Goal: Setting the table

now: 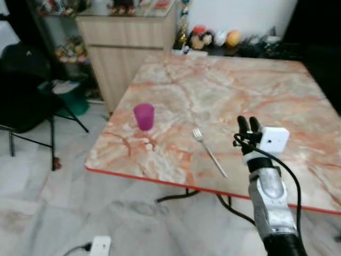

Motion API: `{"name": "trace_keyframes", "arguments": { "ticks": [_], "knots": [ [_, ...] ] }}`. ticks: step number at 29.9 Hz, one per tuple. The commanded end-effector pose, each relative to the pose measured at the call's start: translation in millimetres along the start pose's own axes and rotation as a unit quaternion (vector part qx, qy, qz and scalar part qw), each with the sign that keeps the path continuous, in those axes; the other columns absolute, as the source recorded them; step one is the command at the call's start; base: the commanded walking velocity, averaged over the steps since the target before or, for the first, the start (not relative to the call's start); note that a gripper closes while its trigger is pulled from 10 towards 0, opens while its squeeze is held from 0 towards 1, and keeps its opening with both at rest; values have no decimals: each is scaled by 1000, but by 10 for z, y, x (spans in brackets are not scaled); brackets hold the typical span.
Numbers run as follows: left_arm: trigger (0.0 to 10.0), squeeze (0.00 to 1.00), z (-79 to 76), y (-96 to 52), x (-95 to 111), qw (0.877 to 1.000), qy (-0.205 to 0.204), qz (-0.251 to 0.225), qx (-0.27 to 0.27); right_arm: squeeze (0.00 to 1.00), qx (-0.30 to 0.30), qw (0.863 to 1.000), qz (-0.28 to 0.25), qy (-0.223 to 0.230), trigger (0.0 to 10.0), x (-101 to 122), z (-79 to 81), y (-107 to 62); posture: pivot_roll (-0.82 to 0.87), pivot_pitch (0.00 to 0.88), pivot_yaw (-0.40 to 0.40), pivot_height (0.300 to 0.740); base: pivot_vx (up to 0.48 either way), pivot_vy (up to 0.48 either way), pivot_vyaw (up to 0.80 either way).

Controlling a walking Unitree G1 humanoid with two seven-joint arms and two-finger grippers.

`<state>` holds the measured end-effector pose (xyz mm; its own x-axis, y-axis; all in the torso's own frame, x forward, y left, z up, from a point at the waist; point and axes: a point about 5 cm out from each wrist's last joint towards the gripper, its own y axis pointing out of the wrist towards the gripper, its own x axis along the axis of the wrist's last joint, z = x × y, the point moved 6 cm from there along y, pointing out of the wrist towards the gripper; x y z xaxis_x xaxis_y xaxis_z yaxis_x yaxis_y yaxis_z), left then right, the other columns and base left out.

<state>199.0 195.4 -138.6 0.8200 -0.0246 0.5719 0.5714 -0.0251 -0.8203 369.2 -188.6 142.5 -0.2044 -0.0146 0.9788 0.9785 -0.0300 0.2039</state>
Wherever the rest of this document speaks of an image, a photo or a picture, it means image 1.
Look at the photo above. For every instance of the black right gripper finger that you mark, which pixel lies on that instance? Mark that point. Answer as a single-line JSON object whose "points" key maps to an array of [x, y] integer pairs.
{"points": [[254, 124], [243, 124]]}

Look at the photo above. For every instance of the silver metal fork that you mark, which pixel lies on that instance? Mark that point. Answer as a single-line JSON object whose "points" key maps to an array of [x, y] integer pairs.
{"points": [[209, 153]]}

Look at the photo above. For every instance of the purple plastic cup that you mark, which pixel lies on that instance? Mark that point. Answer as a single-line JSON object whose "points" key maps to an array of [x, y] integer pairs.
{"points": [[144, 117]]}

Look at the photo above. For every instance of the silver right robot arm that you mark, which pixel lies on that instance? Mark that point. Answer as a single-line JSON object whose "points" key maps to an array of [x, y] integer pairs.
{"points": [[272, 198]]}

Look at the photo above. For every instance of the orange round plush toy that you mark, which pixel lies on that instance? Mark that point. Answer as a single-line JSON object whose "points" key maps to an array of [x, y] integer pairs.
{"points": [[233, 38]]}

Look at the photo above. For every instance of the white round plush toy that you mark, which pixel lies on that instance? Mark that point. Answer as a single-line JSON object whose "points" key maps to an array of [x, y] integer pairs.
{"points": [[220, 38]]}

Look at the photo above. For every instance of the red and black plush toy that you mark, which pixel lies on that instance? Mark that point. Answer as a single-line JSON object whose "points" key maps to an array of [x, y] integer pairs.
{"points": [[200, 37]]}

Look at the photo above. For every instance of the gold trophy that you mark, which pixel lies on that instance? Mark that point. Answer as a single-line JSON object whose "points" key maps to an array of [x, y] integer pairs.
{"points": [[184, 29]]}

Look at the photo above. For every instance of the light wooden cabinet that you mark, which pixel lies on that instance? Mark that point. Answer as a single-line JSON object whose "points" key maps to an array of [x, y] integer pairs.
{"points": [[128, 50]]}

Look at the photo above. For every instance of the green plastic basin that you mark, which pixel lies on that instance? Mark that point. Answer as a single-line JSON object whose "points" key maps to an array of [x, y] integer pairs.
{"points": [[75, 102]]}

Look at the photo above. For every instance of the white power strip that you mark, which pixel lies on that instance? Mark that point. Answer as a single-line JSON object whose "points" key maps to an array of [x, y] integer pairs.
{"points": [[100, 246]]}

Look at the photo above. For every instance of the dark shelf with toys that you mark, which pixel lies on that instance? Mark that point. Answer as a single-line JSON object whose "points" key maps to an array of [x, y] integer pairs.
{"points": [[68, 50]]}

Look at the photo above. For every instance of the black folding chair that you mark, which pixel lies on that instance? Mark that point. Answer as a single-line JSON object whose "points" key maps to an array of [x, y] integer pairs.
{"points": [[24, 98]]}

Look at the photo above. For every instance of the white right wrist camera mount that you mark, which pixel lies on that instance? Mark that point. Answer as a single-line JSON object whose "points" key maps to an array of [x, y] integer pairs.
{"points": [[275, 140]]}

